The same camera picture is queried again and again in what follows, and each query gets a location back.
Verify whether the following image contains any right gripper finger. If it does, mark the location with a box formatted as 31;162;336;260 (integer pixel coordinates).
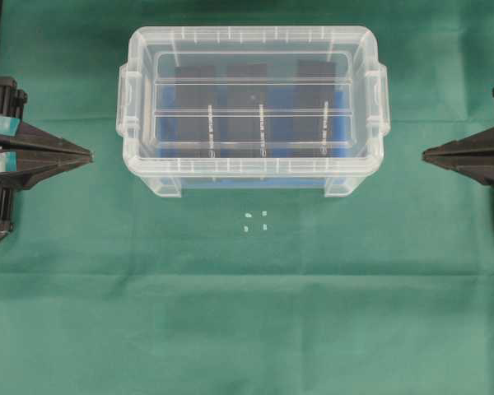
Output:
422;127;494;157
423;156;494;186

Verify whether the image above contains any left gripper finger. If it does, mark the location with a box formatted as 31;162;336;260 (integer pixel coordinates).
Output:
0;154;93;190
12;122;91;156

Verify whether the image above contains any clear plastic box lid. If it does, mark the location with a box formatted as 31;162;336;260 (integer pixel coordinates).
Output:
115;25;391;162

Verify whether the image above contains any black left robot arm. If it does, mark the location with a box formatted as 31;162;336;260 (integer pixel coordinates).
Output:
0;1;93;239

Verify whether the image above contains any clear plastic storage box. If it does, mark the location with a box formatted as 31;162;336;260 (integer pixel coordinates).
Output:
117;55;390;198

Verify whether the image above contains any blue foam liner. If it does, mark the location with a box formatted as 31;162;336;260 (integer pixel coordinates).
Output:
141;85;355;197

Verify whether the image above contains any left black camera carton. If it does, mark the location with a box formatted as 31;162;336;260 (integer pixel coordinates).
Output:
173;65;217;159

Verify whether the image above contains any black camera carton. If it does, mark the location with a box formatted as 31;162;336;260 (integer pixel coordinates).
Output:
270;60;335;158
173;65;217;159
220;63;267;162

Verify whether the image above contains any right black camera carton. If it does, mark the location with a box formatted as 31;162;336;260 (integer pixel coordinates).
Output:
270;60;335;158

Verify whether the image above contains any middle black camera carton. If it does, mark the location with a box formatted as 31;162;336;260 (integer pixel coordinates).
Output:
220;63;267;162

